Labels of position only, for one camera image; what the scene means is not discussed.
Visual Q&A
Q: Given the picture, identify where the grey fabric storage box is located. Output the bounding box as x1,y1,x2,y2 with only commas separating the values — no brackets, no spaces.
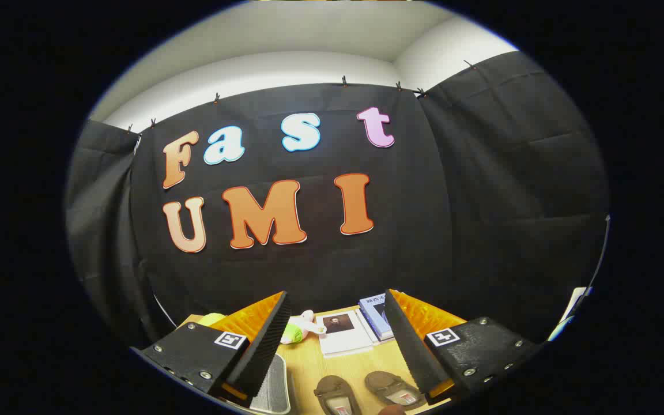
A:
250,354,293,414

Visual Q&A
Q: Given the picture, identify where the black backdrop cloth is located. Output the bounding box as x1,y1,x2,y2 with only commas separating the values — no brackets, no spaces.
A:
66,51,610,346

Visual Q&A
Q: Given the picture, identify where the brown fuzzy slipper shoe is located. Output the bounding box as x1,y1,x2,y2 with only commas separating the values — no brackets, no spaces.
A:
364,371,426,411
315,375,363,415

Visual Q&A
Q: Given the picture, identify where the white book with portrait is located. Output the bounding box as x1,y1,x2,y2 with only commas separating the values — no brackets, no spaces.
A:
315,310,375,359

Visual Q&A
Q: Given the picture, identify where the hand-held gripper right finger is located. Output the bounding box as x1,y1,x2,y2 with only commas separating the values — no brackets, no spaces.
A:
384,288,543,403

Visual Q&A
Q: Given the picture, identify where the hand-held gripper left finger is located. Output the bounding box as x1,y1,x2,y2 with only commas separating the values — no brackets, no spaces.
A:
131,291,292,407

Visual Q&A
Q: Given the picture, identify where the blue cover book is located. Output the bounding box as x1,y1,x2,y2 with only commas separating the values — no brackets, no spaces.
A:
358,293,395,342

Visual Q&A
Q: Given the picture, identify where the pink and green plush toy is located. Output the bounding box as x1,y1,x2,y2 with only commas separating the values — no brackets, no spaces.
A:
280,310,326,346

